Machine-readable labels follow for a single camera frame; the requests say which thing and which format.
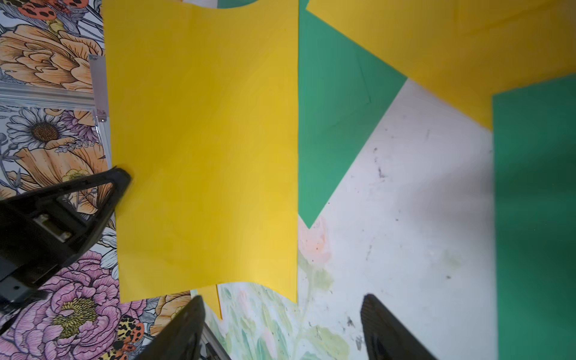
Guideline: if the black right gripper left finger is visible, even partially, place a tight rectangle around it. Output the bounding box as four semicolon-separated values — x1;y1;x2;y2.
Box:
135;295;206;360

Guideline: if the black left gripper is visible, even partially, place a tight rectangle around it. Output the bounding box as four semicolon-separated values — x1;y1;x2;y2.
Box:
1;167;131;315

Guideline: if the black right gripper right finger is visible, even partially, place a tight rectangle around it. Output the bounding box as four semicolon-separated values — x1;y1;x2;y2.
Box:
361;294;437;360

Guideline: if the yellow paper sheet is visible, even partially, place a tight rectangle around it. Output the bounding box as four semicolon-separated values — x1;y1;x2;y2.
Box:
103;1;299;302
196;284;222;320
307;1;575;128

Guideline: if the large green paper sheet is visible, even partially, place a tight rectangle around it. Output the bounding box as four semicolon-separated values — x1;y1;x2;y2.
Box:
493;75;575;359

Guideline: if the yellow paper sheet top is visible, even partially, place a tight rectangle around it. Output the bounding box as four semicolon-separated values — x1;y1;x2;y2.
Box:
307;1;575;128

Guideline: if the aluminium corner post left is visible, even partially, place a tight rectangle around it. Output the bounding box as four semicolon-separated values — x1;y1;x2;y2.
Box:
1;55;110;122

